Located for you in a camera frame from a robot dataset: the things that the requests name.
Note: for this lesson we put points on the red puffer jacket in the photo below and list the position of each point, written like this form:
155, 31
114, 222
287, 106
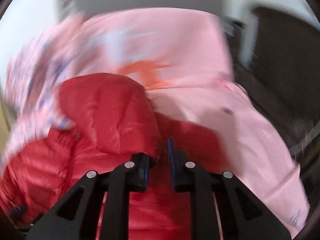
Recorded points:
113, 120

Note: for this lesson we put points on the black chair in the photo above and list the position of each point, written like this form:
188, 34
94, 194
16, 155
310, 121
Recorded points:
282, 80

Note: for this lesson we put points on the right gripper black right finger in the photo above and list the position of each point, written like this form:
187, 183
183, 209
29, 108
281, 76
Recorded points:
221, 206

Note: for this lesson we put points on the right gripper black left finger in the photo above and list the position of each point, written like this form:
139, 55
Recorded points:
97, 206

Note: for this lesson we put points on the pink floral bed sheet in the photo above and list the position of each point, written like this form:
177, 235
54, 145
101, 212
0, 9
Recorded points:
180, 57

